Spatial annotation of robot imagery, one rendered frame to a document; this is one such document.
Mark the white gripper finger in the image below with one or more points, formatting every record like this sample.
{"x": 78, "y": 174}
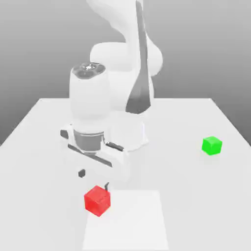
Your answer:
{"x": 81, "y": 173}
{"x": 106, "y": 185}

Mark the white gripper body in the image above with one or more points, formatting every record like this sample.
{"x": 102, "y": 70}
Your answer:
{"x": 117, "y": 168}

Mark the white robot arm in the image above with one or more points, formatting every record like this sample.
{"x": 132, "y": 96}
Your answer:
{"x": 88, "y": 98}

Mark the small red cube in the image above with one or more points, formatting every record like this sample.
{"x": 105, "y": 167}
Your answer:
{"x": 97, "y": 201}

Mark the small green cube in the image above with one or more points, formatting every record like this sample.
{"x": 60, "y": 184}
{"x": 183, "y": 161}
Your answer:
{"x": 211, "y": 146}

